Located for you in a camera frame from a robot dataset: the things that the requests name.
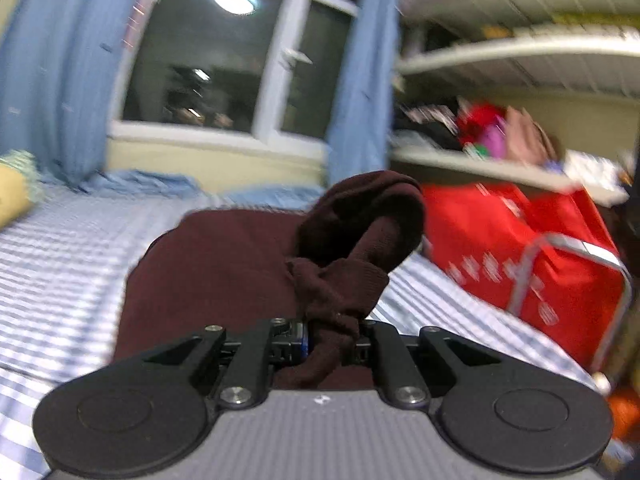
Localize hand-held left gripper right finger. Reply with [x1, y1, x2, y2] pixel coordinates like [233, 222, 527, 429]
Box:
[344, 321, 502, 408]

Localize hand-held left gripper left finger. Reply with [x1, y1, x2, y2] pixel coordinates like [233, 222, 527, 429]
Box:
[144, 317, 310, 408]

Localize maroon printed sweatshirt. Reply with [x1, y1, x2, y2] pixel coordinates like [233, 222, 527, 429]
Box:
[112, 171, 426, 391]

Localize dark folded clothes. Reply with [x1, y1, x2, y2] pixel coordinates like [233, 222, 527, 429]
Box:
[395, 105, 466, 151]

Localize red fabric bag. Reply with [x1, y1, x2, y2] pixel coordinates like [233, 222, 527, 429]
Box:
[420, 182, 633, 368]

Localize folded light blue cloth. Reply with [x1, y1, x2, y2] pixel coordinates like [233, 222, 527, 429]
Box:
[92, 170, 201, 198]

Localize bed with checked sheet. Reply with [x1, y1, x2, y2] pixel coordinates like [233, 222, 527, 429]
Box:
[0, 180, 601, 476]

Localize red clothing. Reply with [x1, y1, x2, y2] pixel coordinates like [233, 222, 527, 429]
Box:
[457, 104, 506, 148]

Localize pink handbag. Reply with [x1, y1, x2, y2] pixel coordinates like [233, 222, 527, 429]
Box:
[502, 106, 558, 166]

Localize blue star curtain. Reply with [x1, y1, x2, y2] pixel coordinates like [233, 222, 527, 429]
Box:
[222, 0, 401, 208]
[0, 0, 173, 188]

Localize white framed window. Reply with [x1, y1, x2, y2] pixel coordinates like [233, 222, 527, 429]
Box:
[107, 0, 371, 161]

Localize yellow avocado pillows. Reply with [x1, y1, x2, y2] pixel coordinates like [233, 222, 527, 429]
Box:
[0, 150, 43, 231]

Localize grey metal frame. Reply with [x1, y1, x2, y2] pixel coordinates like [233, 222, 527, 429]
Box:
[507, 232, 633, 376]

